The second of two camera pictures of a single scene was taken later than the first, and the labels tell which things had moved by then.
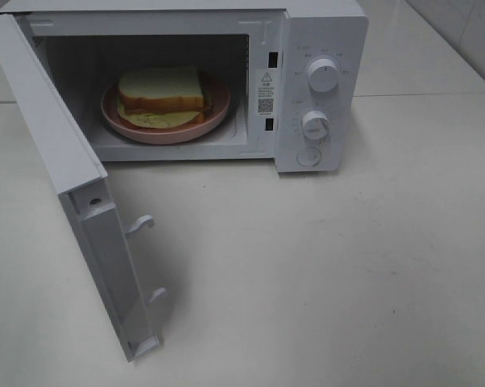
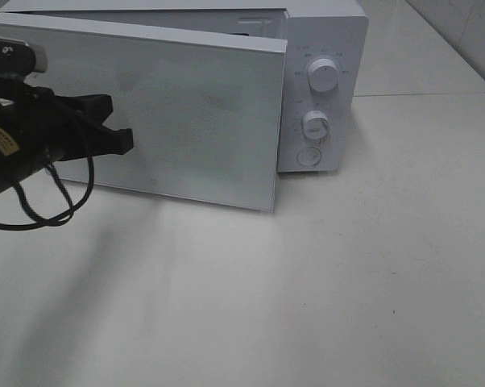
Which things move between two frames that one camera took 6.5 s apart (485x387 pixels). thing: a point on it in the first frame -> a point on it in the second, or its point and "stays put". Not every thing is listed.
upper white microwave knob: [323, 75] stays put
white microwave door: [101, 242] -> [201, 105]
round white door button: [308, 156] stays put
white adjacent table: [402, 54] stays put
